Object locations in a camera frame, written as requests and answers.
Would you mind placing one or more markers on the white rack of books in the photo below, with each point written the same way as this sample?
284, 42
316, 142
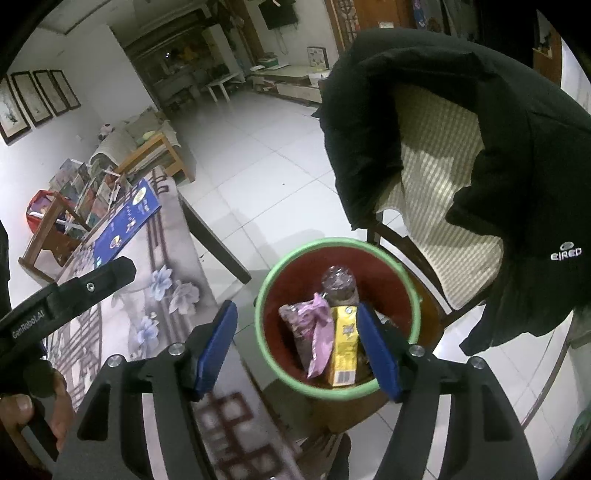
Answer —
92, 189

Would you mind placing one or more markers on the clear plastic water bottle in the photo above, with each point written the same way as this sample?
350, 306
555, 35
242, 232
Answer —
339, 284

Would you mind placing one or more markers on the green soft toy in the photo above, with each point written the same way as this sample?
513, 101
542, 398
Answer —
148, 135

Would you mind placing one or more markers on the yellow snack packet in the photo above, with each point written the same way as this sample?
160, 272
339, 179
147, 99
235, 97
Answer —
344, 346

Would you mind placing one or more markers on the small framed picture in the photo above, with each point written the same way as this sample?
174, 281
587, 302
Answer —
317, 56

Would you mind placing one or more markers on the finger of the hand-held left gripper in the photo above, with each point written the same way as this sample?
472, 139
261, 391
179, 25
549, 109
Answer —
115, 274

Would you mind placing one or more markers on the wall-mounted television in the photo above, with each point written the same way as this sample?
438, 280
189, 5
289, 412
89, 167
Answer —
277, 13

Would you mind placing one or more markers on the black jacket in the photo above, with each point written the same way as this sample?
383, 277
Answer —
531, 161

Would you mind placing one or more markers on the pink plastic wrapper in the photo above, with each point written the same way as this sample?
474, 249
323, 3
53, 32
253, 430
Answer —
318, 337

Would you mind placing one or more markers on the low television cabinet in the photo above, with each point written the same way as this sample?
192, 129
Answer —
291, 78

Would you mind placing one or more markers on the black and white plush toy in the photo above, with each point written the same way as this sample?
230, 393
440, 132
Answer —
105, 131

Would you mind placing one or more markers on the white side table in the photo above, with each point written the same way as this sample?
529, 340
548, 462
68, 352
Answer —
224, 83

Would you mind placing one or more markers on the red bin with green rim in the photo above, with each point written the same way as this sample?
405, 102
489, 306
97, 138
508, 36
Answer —
295, 272

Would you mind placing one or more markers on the dark wooden table leg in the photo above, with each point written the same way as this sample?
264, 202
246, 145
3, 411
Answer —
217, 244

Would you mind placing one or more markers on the person's left hand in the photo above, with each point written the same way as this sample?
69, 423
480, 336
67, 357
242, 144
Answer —
62, 410

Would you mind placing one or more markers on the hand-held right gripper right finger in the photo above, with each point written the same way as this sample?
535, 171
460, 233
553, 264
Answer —
378, 350

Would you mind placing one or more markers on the blue printed book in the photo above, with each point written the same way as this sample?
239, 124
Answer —
127, 221

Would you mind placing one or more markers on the large framed wall painting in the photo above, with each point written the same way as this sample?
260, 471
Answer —
11, 113

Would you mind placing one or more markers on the tall white cabinet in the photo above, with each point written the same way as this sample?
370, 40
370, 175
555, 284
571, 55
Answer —
224, 50

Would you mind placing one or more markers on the dark wooden chair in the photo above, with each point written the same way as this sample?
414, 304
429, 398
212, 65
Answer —
51, 249

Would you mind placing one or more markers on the wooden sofa with cushions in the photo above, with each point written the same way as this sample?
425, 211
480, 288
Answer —
147, 152

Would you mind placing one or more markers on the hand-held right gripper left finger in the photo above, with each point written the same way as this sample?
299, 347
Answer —
217, 341

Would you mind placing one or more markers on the wooden lattice partition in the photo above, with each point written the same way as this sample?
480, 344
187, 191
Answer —
364, 18

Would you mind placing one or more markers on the red bag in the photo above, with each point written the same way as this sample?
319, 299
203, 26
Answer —
37, 212

